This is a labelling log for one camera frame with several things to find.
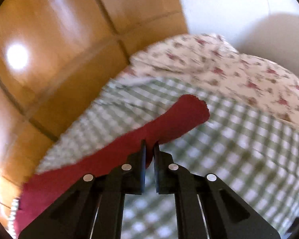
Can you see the floral pillow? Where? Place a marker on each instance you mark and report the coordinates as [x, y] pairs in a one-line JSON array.
[[210, 62]]

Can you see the dark red long-sleeve garment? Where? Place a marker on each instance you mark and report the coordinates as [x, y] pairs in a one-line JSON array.
[[129, 151]]

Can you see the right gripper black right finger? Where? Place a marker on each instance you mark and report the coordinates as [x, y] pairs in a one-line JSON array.
[[205, 206]]

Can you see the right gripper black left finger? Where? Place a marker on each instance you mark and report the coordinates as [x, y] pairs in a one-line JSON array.
[[92, 208]]

